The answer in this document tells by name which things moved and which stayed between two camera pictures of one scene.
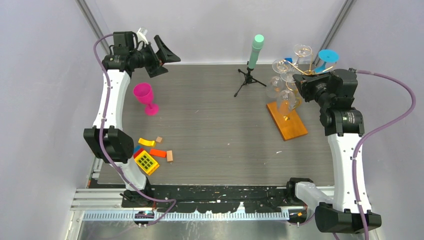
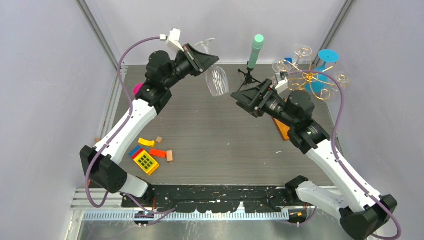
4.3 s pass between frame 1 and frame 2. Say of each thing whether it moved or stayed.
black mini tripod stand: stayed
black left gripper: moved
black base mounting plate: stayed
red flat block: stayed
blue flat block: stayed
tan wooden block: stayed
